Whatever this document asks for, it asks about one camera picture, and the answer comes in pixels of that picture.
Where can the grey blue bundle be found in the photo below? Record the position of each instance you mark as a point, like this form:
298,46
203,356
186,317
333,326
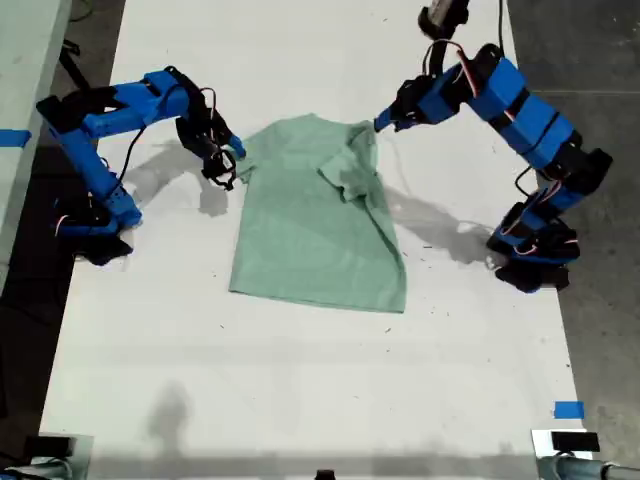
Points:
575,469
35,471

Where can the white flat plate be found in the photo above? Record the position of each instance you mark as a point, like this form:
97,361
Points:
541,442

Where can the pale green bench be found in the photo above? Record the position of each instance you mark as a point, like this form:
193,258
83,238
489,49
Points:
25,75

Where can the black camera box with label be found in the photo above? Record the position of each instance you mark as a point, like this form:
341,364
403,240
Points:
220,170

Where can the blue and black robot arm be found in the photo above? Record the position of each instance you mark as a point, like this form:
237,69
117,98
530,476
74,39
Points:
535,125
100,170

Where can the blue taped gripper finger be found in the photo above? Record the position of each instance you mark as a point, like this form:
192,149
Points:
390,119
402,127
237,146

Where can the black and silver camera box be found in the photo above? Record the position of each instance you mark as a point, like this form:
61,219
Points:
442,12

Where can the black camera stalk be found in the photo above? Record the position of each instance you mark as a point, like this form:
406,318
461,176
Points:
436,55

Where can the blue tape strip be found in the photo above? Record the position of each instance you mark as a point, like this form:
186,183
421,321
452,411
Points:
15,137
569,410

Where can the pale green T-shirt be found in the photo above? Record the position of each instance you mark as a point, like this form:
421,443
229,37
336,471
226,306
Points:
310,240

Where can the small black box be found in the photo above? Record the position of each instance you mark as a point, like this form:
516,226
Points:
575,442
49,446

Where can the black stand leg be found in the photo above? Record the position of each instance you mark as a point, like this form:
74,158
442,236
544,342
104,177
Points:
75,70

